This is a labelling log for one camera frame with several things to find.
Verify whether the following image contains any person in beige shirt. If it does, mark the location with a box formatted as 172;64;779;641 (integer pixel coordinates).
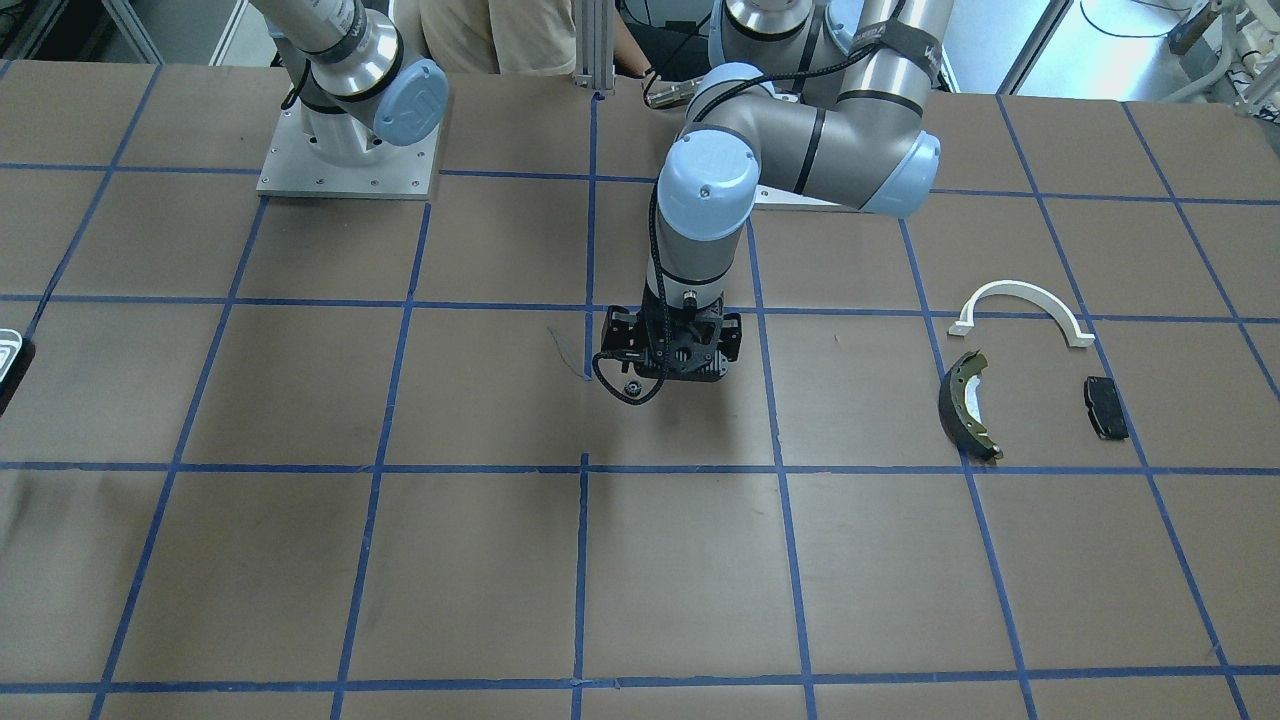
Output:
419;0;652;79

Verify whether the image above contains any green brake shoe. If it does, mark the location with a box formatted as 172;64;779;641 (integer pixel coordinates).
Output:
937;350;1004;462

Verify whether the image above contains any aluminium frame post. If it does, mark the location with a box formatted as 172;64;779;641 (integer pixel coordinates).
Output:
573;0;616;95

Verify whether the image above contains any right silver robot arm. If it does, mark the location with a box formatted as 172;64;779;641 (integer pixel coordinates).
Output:
253;1;451;168

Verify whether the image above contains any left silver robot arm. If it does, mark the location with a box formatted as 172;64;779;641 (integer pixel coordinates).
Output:
596;1;954;382

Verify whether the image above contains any black brake pad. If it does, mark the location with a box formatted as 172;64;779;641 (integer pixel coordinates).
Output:
1083;375;1130;439

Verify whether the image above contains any white curved plastic part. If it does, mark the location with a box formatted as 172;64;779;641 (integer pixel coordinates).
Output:
948;281;1097;348

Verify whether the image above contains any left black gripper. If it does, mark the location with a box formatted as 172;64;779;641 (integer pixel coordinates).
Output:
600;295;742;382

